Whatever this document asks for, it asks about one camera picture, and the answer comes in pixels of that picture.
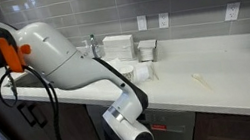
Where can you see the dark wood sink cabinet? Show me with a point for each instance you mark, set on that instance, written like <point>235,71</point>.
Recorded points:
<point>78,138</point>

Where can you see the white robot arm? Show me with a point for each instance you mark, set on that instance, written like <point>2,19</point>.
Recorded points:
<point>59,63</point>

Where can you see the white plastic spoon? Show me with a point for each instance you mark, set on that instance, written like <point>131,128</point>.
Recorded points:
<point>201,81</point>

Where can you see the red dishwasher sticker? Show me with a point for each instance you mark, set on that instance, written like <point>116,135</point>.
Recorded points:
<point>158,127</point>

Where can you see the clear plastic bag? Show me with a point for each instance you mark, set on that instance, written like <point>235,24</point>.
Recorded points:
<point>145,72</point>

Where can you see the white wall outlet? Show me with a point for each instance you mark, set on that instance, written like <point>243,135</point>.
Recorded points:
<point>232,11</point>
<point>163,20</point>

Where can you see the white paper towel stack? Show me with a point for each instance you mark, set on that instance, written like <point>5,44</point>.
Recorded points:
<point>118,47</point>

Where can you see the green-capped dish soap bottle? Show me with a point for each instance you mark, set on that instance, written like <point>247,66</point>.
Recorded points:
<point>94,44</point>

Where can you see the small white container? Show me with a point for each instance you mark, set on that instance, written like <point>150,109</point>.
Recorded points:
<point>147,51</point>

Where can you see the clear soap pump bottle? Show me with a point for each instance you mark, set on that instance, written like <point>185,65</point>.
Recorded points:
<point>86,46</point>

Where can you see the stainless steel dishwasher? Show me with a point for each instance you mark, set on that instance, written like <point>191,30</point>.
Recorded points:
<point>179,135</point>

